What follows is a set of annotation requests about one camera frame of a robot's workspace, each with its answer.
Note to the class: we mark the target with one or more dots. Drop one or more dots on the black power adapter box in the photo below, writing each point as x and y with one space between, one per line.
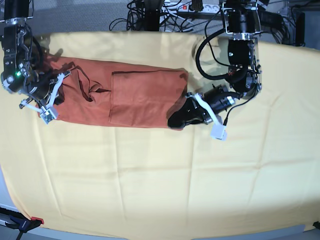
270 19

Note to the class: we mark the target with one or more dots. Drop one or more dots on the white power strip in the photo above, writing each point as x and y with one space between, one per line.
205 8

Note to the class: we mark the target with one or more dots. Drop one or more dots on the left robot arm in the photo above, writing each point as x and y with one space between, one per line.
242 22

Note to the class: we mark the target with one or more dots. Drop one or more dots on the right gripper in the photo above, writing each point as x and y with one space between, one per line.
40 88

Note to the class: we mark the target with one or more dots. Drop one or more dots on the black table leg post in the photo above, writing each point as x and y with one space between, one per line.
151 21

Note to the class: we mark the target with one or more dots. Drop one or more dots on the black clamp at right edge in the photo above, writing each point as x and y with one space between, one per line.
316 225

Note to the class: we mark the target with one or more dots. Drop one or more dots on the black upright box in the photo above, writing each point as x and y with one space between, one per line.
300 29

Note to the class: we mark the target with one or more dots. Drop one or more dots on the orange T-shirt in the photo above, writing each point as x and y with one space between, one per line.
116 94

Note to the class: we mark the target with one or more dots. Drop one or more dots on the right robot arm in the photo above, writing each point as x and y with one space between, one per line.
23 58

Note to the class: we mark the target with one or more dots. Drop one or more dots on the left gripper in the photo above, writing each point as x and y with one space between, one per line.
219 98

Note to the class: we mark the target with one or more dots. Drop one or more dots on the yellow table cloth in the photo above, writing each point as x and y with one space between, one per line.
161 184

